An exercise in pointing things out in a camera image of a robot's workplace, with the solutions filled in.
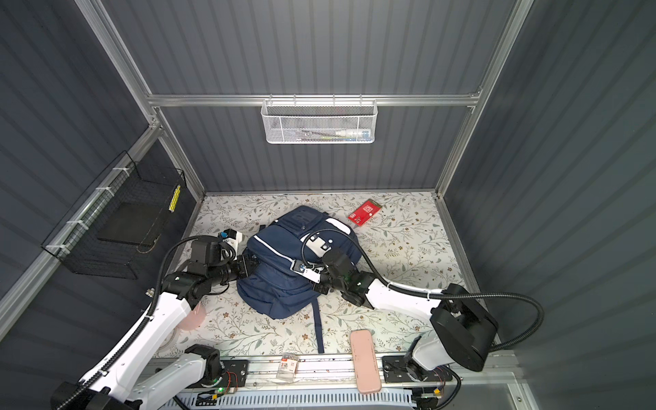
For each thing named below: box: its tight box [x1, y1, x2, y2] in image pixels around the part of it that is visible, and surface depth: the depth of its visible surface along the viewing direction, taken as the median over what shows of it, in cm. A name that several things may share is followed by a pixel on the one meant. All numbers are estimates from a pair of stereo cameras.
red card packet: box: [347, 198, 383, 227], surface depth 114 cm
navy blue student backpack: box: [236, 205, 363, 354], surface depth 82 cm
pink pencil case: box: [349, 328, 382, 395], surface depth 75 cm
